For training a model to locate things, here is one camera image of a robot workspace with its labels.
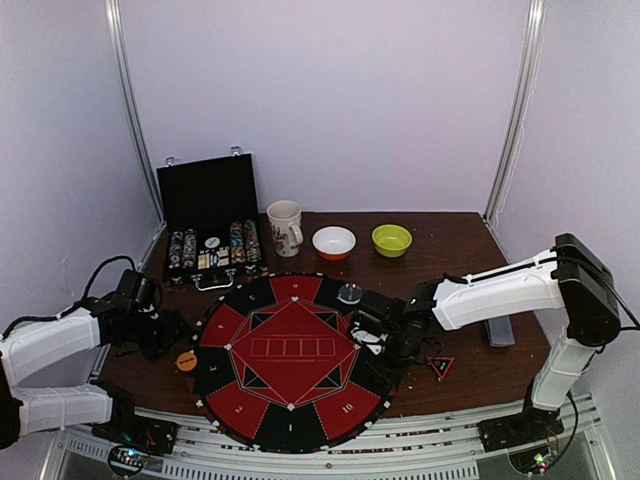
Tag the white floral ceramic mug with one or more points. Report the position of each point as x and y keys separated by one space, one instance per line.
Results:
x=285 y=218

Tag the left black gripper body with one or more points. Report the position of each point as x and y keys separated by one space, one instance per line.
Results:
x=151 y=336

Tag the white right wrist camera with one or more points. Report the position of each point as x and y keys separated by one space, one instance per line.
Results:
x=376 y=343

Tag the right aluminium frame post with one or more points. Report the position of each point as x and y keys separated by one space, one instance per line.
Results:
x=515 y=127

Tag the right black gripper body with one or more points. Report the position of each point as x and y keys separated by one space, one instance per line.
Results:
x=373 y=342

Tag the aluminium frame post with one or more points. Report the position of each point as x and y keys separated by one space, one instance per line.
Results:
x=515 y=127
x=117 y=38

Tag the orange big blind button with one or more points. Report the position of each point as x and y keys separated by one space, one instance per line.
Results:
x=186 y=362

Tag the black poker chip case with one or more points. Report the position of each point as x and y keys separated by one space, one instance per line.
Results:
x=211 y=198

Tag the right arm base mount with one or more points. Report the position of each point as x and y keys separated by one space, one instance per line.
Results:
x=527 y=426

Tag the aluminium front rail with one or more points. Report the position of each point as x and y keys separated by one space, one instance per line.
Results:
x=438 y=446

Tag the lime green bowl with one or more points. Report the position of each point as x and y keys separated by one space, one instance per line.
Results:
x=391 y=241

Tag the left aluminium frame post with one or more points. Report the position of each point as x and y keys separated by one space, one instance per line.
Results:
x=117 y=38

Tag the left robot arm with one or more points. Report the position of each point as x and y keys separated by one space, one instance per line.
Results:
x=30 y=344

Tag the black red triangular marker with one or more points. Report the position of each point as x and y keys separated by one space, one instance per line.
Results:
x=441 y=366

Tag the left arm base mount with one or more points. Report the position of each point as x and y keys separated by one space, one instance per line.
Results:
x=146 y=434

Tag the grey card deck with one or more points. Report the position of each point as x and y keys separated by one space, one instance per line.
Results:
x=500 y=332

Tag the white dealer chip in case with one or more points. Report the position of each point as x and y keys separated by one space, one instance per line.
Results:
x=212 y=242

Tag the white orange bowl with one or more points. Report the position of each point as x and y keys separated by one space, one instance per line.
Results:
x=334 y=243

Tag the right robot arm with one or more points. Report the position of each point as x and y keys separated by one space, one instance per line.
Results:
x=567 y=277

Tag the round red black poker mat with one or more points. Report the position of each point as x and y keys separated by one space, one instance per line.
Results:
x=277 y=370

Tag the clear dealer button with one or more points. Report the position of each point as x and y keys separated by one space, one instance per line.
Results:
x=350 y=294

